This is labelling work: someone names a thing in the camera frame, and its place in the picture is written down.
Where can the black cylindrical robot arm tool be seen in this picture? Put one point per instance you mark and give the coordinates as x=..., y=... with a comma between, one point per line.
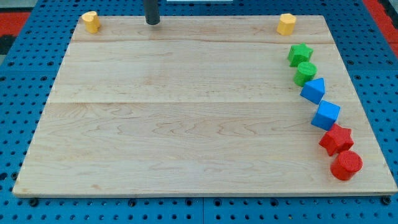
x=151, y=12

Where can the yellow hexagon block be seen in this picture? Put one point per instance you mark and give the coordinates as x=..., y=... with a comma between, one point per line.
x=286, y=24

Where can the light wooden board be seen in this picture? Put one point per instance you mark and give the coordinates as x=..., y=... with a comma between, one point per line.
x=201, y=106

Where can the green cylinder block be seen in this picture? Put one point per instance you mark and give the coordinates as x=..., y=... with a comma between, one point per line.
x=305, y=72

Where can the green star block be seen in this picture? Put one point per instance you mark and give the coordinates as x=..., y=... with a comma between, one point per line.
x=299, y=53

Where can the blue triangle block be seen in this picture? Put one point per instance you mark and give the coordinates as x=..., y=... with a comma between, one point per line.
x=314, y=90

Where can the blue cube block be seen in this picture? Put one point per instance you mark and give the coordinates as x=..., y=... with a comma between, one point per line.
x=326, y=115

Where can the yellow heart block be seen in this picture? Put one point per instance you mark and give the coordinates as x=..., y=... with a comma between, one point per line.
x=91, y=21

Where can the red star block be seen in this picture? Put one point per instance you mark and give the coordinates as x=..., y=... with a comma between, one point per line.
x=337, y=140

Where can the red cylinder block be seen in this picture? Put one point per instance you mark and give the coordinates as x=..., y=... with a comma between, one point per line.
x=346, y=165

